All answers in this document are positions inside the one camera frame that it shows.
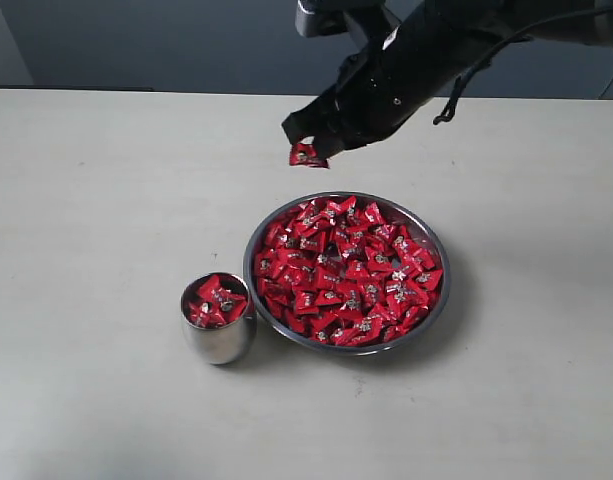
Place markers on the steel cup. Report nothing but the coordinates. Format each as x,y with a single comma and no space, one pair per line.
227,344

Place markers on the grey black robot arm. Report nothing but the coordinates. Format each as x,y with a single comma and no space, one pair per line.
580,22

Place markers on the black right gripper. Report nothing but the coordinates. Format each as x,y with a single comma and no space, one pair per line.
435,43

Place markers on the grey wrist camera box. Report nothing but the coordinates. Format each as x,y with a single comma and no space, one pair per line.
322,18

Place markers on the red candy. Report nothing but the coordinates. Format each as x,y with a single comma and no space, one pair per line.
232,306
203,315
304,154
209,289

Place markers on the steel bowl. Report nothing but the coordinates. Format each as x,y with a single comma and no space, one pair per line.
347,273

